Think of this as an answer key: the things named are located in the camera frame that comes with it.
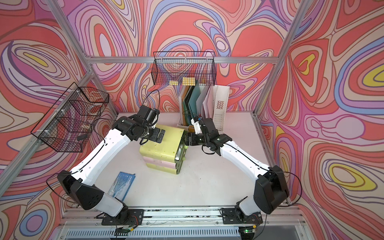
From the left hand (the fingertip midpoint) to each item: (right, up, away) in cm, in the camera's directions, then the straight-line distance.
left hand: (156, 133), depth 77 cm
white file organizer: (+39, +26, +26) cm, 54 cm away
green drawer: (+13, -9, +1) cm, 16 cm away
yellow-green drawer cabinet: (+8, -11, -5) cm, 14 cm away
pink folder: (+28, +15, +7) cm, 32 cm away
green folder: (+15, +10, +19) cm, 26 cm away
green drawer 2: (+12, -14, -3) cm, 19 cm away
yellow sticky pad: (+16, +32, +14) cm, 38 cm away
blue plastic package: (-21, -30, +5) cm, 37 cm away
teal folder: (+19, +17, +10) cm, 27 cm away
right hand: (+16, -5, +4) cm, 17 cm away
